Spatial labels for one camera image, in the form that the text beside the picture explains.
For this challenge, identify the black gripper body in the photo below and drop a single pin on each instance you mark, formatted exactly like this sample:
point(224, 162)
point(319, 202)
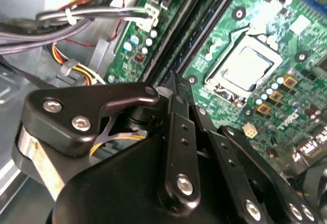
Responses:
point(115, 196)

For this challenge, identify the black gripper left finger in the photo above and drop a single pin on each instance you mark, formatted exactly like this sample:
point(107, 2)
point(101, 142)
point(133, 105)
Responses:
point(115, 94)

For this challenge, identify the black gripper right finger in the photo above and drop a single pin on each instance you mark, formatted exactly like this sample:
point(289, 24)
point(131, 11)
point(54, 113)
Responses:
point(224, 154)

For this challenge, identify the RAM stick black chips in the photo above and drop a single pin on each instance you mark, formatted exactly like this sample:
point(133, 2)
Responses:
point(200, 29)

